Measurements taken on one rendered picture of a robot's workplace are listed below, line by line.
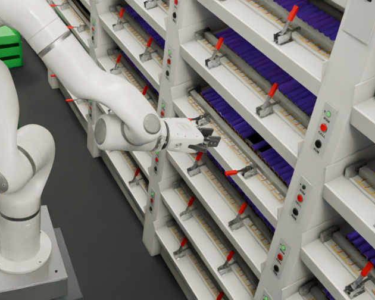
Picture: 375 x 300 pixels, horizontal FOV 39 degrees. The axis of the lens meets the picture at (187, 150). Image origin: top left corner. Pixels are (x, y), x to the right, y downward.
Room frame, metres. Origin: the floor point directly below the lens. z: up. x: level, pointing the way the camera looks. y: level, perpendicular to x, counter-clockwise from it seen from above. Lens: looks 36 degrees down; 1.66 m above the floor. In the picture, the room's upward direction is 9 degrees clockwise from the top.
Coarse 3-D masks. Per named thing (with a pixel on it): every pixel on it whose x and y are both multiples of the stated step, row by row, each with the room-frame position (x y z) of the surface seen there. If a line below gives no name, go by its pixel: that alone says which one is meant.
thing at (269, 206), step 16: (192, 80) 1.56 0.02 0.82; (176, 96) 1.53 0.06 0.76; (176, 112) 1.52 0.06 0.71; (192, 112) 1.46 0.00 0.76; (224, 144) 1.31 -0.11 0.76; (224, 160) 1.24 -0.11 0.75; (240, 160) 1.24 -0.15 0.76; (240, 176) 1.18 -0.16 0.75; (256, 176) 1.18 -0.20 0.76; (256, 192) 1.12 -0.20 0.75; (272, 208) 1.06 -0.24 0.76; (272, 224) 1.05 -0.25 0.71
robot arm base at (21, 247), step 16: (0, 224) 1.08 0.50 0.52; (16, 224) 1.06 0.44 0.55; (32, 224) 1.09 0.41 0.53; (0, 240) 1.08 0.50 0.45; (16, 240) 1.06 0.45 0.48; (32, 240) 1.09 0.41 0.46; (48, 240) 1.17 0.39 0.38; (0, 256) 1.08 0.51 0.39; (16, 256) 1.06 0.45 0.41; (32, 256) 1.09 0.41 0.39; (48, 256) 1.11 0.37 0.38; (16, 272) 1.03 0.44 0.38
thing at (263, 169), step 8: (192, 96) 1.52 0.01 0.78; (200, 96) 1.51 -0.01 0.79; (200, 104) 1.48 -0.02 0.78; (208, 112) 1.43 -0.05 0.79; (216, 120) 1.39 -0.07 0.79; (224, 128) 1.35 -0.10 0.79; (232, 136) 1.31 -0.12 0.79; (240, 144) 1.28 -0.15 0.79; (248, 152) 1.24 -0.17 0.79; (256, 160) 1.21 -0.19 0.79; (264, 168) 1.18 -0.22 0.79; (272, 176) 1.15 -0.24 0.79; (264, 184) 1.14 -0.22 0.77; (272, 184) 1.14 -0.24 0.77; (280, 184) 1.12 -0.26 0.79; (272, 192) 1.11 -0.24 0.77; (280, 192) 1.10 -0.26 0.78; (280, 200) 1.08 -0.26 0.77
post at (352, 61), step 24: (336, 48) 1.01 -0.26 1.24; (360, 48) 0.97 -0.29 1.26; (336, 72) 1.00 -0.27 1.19; (360, 72) 0.95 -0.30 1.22; (336, 96) 0.98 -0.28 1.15; (312, 120) 1.01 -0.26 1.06; (336, 120) 0.96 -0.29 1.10; (336, 144) 0.95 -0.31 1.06; (360, 144) 0.98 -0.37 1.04; (312, 168) 0.98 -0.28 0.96; (288, 192) 1.02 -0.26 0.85; (312, 192) 0.96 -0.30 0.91; (288, 216) 1.00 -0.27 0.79; (312, 216) 0.95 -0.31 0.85; (288, 240) 0.98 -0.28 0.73; (264, 264) 1.02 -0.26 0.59; (288, 264) 0.96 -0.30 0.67
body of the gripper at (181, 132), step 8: (168, 120) 1.14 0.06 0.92; (176, 120) 1.15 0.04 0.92; (184, 120) 1.17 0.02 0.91; (168, 128) 1.09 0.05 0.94; (176, 128) 1.11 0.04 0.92; (184, 128) 1.12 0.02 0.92; (192, 128) 1.14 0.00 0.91; (168, 136) 1.07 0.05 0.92; (176, 136) 1.07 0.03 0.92; (184, 136) 1.08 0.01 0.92; (192, 136) 1.10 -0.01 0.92; (200, 136) 1.11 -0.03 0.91; (168, 144) 1.06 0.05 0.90; (176, 144) 1.07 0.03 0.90; (184, 144) 1.08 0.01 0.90; (192, 144) 1.09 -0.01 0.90; (192, 152) 1.09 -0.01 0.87
